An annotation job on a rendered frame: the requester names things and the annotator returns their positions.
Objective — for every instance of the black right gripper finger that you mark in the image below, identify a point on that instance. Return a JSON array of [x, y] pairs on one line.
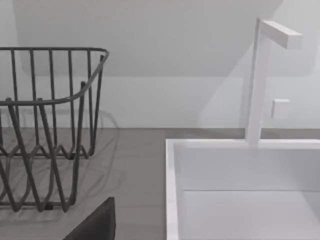
[[100, 222]]

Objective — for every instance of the white sink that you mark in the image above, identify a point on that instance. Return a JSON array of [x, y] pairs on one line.
[[225, 175]]

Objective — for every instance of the white square tap knob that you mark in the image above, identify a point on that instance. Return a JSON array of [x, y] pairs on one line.
[[281, 108]]

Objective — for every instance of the tall white tap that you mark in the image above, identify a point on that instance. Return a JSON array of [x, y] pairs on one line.
[[257, 100]]

